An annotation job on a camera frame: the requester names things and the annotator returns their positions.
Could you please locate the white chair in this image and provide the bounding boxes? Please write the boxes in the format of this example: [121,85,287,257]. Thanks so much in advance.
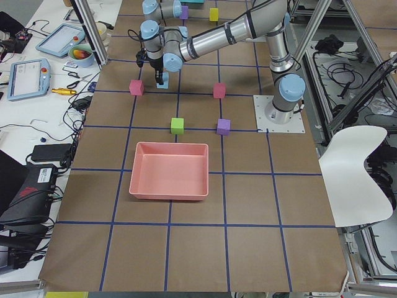
[319,125,393,227]

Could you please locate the black handled scissors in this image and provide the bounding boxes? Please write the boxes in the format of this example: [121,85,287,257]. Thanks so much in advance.
[66,74,91,90]

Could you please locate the brown paper table mat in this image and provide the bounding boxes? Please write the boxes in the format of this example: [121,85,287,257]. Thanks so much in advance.
[40,1,347,293]

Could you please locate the blue teach pendant far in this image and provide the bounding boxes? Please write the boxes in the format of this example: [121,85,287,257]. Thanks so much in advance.
[35,24,86,58]

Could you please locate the purple foam block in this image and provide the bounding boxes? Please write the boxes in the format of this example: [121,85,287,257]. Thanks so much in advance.
[179,6,189,20]
[216,119,231,136]

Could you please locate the pink foam block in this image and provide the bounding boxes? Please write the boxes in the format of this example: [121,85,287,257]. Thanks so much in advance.
[129,79,145,96]
[213,83,226,99]

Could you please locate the green foam block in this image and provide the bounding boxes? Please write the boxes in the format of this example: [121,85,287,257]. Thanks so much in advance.
[171,117,184,135]

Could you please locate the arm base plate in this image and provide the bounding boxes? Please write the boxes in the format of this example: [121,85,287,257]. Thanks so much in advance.
[253,95,305,133]

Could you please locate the black cable bundle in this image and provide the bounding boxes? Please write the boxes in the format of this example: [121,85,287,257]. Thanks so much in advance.
[58,93,91,168]

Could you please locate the aluminium frame post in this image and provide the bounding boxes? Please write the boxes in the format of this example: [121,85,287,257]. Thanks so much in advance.
[71,0,109,67]

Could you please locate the blue teach pendant near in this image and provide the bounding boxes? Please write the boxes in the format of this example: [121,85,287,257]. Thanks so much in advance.
[7,58,50,101]

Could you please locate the light blue foam block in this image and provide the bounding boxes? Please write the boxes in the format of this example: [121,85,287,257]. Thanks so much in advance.
[156,72,169,89]

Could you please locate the pink near foam block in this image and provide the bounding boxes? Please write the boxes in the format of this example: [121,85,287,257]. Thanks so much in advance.
[213,83,226,99]

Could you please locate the pink far left foam block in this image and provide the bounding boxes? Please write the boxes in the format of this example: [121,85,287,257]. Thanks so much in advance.
[129,79,145,96]

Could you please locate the blue bowl with fruit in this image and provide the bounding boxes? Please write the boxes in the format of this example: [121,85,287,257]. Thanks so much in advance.
[68,44,95,68]

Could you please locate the black power adapter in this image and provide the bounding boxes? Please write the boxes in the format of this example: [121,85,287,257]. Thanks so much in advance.
[30,143,71,162]

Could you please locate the light blue plastic bin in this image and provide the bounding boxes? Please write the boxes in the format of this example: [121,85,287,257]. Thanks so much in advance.
[181,0,205,4]

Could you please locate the blue teach pendant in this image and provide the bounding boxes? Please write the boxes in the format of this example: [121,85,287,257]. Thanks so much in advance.
[35,24,86,58]
[7,58,50,101]

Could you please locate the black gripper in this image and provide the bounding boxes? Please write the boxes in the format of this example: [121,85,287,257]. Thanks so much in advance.
[135,51,164,85]

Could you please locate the black electronics box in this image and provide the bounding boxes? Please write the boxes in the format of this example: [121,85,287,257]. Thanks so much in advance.
[1,164,57,226]

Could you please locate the pink plastic bin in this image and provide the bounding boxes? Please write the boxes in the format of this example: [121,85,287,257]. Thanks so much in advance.
[129,142,209,201]

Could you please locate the purple right foam block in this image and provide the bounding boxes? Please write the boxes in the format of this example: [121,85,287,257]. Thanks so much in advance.
[179,6,189,20]

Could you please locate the bowl with yellow lemon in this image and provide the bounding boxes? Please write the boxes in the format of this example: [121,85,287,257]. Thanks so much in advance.
[96,22,107,42]

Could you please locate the purple left foam block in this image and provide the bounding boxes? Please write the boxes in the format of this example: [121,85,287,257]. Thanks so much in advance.
[216,119,231,136]

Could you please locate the yellow foam block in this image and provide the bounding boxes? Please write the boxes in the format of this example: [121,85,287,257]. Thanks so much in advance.
[209,7,219,22]

